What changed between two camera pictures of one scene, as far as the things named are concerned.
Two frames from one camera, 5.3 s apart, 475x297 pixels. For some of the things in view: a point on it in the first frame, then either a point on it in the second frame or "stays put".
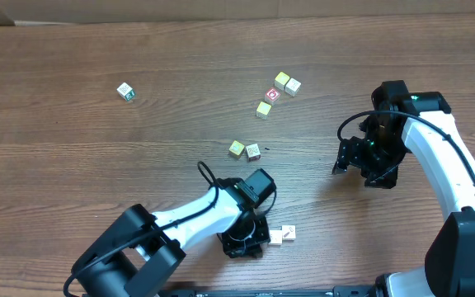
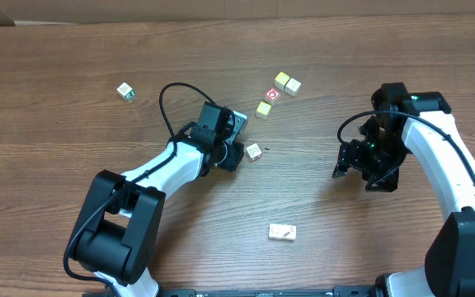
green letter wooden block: [125, 91] stays put
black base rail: [345, 291] stays put
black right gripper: [354, 156] stays put
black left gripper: [239, 246] → [235, 161]
